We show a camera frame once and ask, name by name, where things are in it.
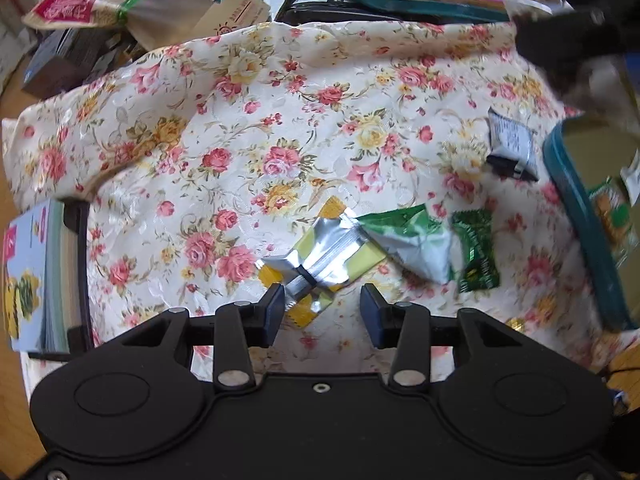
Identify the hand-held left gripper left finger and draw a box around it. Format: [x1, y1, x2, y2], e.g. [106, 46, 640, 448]
[120, 284, 287, 395]

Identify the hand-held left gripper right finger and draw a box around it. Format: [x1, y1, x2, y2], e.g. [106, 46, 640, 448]
[360, 284, 524, 395]

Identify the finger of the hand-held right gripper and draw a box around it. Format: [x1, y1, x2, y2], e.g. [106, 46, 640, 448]
[515, 7, 640, 97]

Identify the silver and yellow snack packet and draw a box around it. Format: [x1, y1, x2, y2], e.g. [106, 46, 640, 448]
[259, 198, 389, 329]

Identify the green and silver snack packet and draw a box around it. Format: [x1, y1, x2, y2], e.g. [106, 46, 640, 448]
[357, 203, 465, 286]

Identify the grey and black snack packet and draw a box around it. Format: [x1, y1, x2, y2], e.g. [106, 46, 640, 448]
[486, 107, 542, 182]

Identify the green foil candy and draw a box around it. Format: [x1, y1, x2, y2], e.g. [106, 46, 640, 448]
[450, 208, 502, 294]

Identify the green round cake packet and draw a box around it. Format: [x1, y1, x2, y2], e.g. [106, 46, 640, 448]
[586, 176, 635, 267]

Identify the blue box at left edge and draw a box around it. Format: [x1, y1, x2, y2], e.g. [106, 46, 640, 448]
[27, 199, 97, 361]

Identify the floral tablecloth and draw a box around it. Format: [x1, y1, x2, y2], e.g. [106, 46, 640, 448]
[0, 16, 621, 391]

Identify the black pouch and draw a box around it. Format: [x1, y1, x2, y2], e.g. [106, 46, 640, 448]
[274, 0, 451, 27]

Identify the light blue box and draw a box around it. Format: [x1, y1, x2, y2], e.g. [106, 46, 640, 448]
[0, 199, 67, 352]

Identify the dark box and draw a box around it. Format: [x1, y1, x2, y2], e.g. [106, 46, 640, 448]
[22, 29, 128, 102]

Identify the kraft paper bag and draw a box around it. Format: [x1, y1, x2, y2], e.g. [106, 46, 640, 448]
[22, 0, 272, 50]

